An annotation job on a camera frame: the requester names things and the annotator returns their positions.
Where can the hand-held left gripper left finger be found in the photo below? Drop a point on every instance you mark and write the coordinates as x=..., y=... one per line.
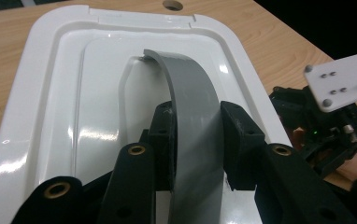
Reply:
x=165, y=149

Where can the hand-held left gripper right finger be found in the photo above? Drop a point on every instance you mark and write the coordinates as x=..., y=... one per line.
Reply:
x=239, y=149

